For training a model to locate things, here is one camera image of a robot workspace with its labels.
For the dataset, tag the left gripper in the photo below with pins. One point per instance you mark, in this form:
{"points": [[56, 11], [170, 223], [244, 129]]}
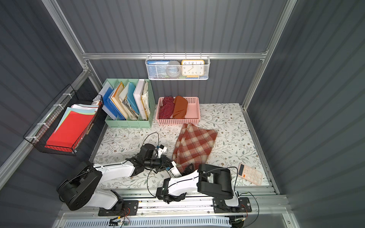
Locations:
{"points": [[167, 163]]}

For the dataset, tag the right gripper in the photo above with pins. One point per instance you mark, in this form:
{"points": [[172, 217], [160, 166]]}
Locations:
{"points": [[187, 168]]}

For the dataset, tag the red plaid skirt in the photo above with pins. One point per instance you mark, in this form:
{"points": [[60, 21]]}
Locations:
{"points": [[193, 146]]}

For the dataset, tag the red polka dot skirt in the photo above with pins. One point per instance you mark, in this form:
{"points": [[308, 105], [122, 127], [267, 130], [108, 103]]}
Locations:
{"points": [[166, 110]]}

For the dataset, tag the pink plastic basket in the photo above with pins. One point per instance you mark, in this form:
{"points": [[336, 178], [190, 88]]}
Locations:
{"points": [[193, 114]]}

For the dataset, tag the rust brown skirt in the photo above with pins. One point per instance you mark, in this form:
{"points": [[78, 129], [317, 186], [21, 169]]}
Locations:
{"points": [[180, 108]]}

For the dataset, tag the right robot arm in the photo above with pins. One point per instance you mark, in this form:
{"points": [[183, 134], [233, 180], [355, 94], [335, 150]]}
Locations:
{"points": [[208, 179]]}

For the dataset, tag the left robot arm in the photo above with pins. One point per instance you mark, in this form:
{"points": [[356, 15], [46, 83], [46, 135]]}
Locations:
{"points": [[82, 189]]}

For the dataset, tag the grey tape roll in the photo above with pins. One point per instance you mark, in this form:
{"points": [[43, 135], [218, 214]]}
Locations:
{"points": [[173, 69]]}

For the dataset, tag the floral table mat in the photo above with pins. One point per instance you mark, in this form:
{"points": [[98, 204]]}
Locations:
{"points": [[233, 145]]}

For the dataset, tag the green file organizer box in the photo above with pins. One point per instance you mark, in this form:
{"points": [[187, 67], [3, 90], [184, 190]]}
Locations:
{"points": [[123, 99]]}

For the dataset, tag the blue folder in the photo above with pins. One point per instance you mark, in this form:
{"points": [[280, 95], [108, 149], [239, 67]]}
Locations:
{"points": [[109, 106]]}

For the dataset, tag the white calculator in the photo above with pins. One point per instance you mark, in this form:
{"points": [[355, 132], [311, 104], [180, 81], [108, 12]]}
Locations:
{"points": [[250, 174]]}

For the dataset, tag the white binder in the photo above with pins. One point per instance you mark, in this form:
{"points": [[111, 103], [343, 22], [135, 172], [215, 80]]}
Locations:
{"points": [[138, 98]]}

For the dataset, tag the red paper stack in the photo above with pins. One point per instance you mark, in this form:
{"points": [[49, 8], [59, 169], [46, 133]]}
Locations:
{"points": [[68, 133]]}

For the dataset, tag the blue box in basket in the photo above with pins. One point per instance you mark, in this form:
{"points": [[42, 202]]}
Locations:
{"points": [[156, 68]]}

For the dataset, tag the yellow alarm clock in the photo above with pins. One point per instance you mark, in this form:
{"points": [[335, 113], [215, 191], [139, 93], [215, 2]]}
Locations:
{"points": [[193, 68]]}

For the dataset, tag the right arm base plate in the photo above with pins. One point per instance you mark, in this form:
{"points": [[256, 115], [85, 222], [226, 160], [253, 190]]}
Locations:
{"points": [[245, 205]]}

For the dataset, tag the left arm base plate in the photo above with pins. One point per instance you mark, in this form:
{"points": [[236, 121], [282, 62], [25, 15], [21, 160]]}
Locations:
{"points": [[128, 207]]}

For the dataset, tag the black wire wall basket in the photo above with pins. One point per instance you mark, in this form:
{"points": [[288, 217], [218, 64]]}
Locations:
{"points": [[68, 100]]}

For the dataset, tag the white wire wall basket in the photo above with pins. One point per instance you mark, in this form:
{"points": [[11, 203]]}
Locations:
{"points": [[179, 59]]}

